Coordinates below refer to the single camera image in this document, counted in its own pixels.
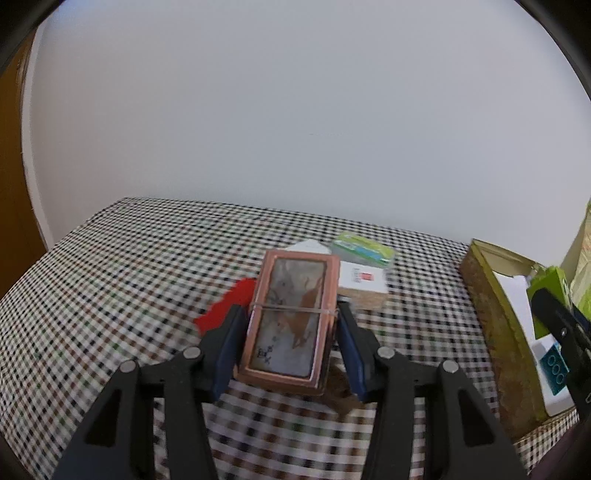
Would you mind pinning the white paper sheet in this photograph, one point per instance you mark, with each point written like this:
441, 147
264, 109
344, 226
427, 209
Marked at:
515, 300

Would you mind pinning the brown wooden door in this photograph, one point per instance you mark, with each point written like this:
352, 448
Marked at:
18, 184

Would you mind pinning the copper framed box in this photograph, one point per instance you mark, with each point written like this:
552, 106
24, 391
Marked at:
286, 318

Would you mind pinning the green and white packet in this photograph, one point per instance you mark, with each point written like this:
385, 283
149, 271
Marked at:
364, 249

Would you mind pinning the red scalloped card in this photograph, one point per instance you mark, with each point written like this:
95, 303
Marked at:
226, 304

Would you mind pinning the pale yellow-green bag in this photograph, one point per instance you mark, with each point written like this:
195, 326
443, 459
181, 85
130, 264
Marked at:
582, 258

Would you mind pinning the checkered tablecloth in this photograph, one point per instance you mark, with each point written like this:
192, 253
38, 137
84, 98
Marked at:
138, 258

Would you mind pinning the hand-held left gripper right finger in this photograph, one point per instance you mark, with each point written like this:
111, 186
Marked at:
351, 350

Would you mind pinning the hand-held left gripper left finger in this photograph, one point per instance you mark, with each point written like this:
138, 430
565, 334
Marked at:
231, 344

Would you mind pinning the golden brown storage box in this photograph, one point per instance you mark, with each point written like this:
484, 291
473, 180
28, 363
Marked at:
498, 332

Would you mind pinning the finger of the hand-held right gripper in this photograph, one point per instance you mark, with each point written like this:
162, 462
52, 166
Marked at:
575, 341

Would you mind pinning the teal box with circles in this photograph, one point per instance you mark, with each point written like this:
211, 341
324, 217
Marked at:
551, 369

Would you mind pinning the plain white small box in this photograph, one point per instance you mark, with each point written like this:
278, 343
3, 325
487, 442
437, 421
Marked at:
309, 246

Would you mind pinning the white box with red label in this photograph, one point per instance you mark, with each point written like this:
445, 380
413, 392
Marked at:
362, 284

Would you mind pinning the bright green box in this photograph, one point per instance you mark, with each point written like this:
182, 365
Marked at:
551, 279

